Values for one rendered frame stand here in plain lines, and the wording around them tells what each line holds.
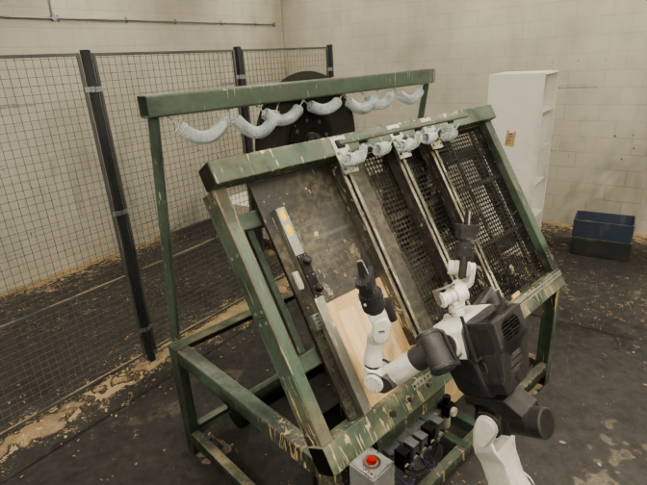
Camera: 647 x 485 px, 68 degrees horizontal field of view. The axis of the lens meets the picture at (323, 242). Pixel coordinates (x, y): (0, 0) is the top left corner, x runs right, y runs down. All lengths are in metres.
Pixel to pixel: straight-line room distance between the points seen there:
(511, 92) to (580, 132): 1.60
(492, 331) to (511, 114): 4.21
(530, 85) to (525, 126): 0.43
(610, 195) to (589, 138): 0.79
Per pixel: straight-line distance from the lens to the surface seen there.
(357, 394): 2.13
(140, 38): 7.22
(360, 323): 2.21
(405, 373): 1.86
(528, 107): 5.74
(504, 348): 1.83
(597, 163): 7.13
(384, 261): 2.34
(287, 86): 2.75
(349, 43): 8.31
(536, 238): 3.51
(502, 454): 2.16
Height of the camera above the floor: 2.31
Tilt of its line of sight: 21 degrees down
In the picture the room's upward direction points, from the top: 3 degrees counter-clockwise
